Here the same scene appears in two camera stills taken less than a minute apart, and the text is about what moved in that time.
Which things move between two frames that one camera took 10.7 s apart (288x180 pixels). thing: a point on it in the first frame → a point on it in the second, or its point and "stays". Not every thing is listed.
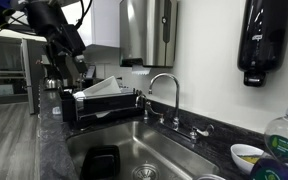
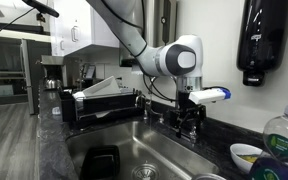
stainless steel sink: x=143 y=154 stays
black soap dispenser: x=265 y=31 stays
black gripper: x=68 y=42 → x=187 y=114
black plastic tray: x=101 y=162 stays
